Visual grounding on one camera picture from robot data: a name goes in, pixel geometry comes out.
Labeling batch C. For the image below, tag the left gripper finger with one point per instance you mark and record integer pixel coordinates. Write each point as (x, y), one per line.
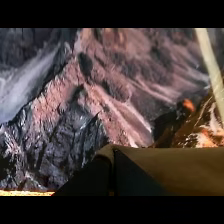
(91, 180)

